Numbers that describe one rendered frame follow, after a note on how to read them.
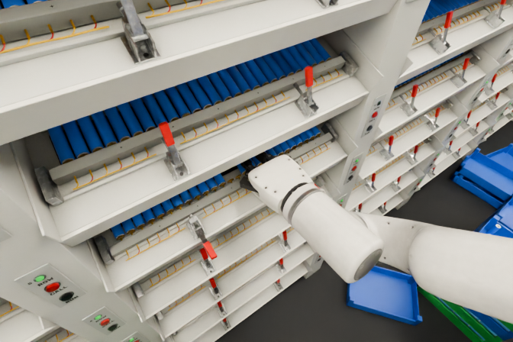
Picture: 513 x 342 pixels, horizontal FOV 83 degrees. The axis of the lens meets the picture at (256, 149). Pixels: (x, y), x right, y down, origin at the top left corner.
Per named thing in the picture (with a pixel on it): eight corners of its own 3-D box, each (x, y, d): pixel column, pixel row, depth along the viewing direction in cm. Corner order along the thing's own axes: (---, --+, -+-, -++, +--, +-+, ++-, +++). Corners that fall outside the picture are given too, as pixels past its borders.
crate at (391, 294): (411, 280, 141) (417, 274, 135) (414, 326, 127) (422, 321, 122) (348, 263, 147) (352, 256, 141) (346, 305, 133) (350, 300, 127)
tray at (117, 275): (340, 162, 80) (358, 146, 72) (119, 291, 57) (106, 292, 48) (299, 106, 85) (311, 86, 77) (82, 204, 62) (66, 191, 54)
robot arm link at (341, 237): (335, 194, 55) (308, 188, 48) (397, 242, 46) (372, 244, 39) (313, 229, 56) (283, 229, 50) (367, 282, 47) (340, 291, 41)
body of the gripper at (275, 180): (322, 176, 53) (285, 147, 61) (278, 202, 49) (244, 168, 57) (321, 203, 58) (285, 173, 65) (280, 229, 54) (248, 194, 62)
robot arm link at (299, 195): (329, 182, 51) (317, 173, 53) (290, 206, 48) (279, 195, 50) (326, 212, 56) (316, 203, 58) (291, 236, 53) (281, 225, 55)
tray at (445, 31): (510, 28, 92) (559, -12, 80) (386, 90, 69) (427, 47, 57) (464, -13, 98) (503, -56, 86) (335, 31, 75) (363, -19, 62)
